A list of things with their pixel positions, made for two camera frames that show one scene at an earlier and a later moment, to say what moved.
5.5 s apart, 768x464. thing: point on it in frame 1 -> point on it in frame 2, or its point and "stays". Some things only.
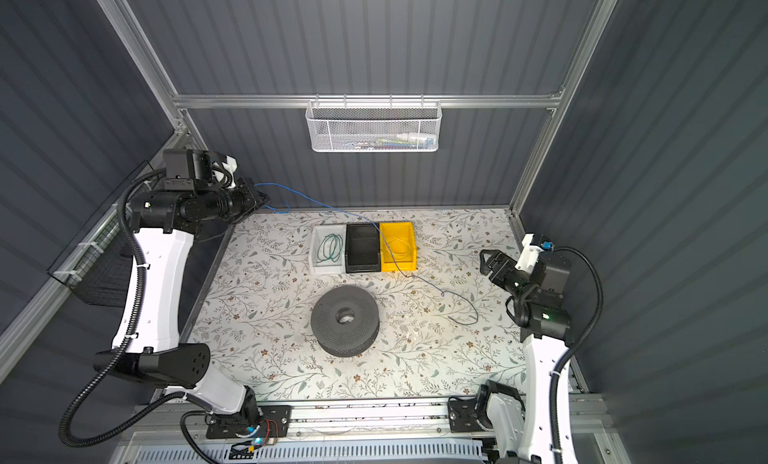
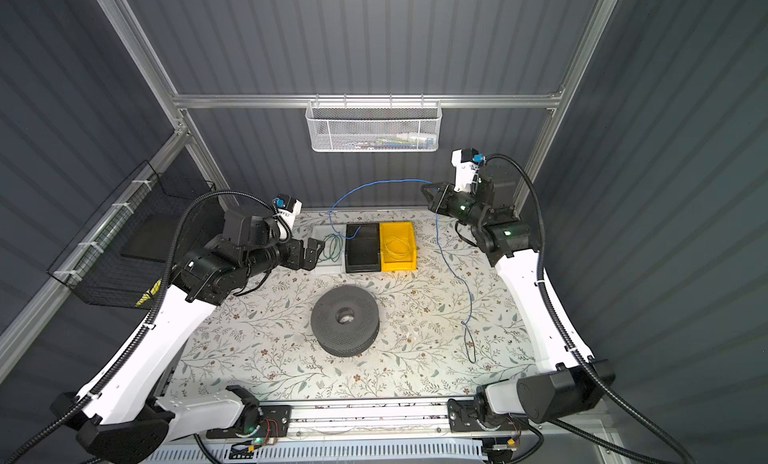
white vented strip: [315, 453] stays
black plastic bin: [362, 248] stays
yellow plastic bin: [401, 237] stays
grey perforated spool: [345, 321] stays
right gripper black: [500, 258] -> [438, 204]
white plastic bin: [328, 243] stays
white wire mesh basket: [373, 127] stays
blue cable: [383, 231] -> [450, 264]
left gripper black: [248, 197] -> [296, 260]
